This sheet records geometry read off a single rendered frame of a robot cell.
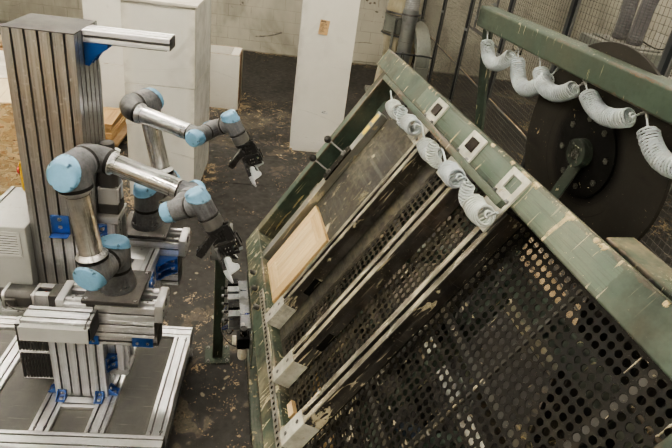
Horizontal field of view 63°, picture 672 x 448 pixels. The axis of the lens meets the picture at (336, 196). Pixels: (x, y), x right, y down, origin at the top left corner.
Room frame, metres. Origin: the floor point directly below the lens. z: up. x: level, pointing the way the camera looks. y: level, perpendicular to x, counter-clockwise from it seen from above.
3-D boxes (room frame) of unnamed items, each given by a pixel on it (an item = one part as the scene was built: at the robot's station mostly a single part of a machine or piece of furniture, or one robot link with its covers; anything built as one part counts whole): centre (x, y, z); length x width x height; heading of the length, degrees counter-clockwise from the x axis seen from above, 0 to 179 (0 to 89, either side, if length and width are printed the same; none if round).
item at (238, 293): (2.11, 0.41, 0.69); 0.50 x 0.14 x 0.24; 15
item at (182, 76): (4.68, 1.59, 0.88); 0.90 x 0.60 x 1.75; 7
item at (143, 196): (2.29, 0.90, 1.20); 0.13 x 0.12 x 0.14; 161
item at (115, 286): (1.80, 0.85, 1.09); 0.15 x 0.15 x 0.10
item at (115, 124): (5.32, 2.58, 0.15); 0.61 x 0.52 x 0.31; 7
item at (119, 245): (1.79, 0.85, 1.20); 0.13 x 0.12 x 0.14; 173
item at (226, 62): (7.12, 1.78, 0.36); 0.58 x 0.45 x 0.72; 97
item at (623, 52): (1.93, -0.88, 1.85); 0.80 x 0.06 x 0.80; 15
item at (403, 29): (7.81, -0.63, 1.10); 1.37 x 0.70 x 2.20; 7
